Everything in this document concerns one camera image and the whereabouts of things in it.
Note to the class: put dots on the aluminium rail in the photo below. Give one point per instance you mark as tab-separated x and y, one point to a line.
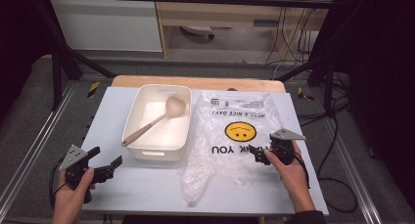
36	142
355	175

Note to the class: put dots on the person's left hand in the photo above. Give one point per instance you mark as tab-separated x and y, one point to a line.
70	199

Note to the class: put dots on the clear smiley plastic bag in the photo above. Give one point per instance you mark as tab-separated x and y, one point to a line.
221	165

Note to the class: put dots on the white cabinet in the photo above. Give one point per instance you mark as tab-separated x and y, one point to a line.
107	25

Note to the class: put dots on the wooden table board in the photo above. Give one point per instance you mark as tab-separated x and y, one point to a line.
202	83

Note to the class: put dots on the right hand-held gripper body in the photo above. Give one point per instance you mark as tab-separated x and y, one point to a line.
283	145

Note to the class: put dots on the white plastic storage bin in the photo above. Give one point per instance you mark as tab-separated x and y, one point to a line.
168	136

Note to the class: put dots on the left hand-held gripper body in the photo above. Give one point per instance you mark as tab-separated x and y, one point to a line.
74	158

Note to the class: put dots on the light wooden desk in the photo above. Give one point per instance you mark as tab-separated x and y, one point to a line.
208	13

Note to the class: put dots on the person's right hand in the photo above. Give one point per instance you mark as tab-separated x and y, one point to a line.
293	178

